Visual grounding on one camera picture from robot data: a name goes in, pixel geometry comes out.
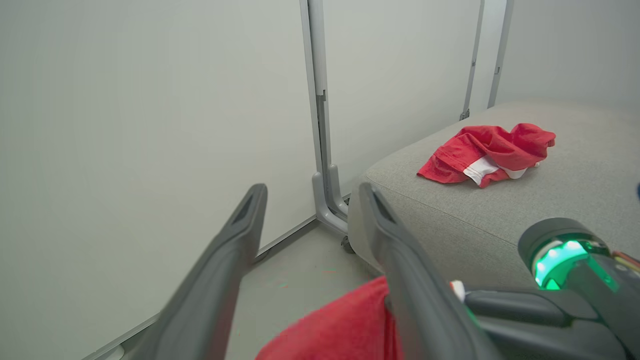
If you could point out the red cloth garment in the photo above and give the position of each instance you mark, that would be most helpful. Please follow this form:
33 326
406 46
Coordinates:
340 330

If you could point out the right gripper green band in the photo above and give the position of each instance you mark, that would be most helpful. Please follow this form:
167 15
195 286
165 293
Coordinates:
600 280

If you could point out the white partition panel grey frame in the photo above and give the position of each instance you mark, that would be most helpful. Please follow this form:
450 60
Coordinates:
400 75
150 125
575 50

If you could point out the black caster wheel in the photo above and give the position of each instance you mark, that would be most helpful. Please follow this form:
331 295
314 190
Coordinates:
347 245

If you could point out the grey upholstered ottoman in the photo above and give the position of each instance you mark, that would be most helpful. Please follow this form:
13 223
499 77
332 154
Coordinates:
475 220

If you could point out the red garment with white trim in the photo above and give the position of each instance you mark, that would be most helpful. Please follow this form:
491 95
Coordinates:
500 145

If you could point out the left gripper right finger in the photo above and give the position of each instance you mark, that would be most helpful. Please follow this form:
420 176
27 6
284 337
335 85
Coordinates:
425 310

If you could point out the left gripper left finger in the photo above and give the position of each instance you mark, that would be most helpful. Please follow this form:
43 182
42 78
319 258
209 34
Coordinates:
210 300

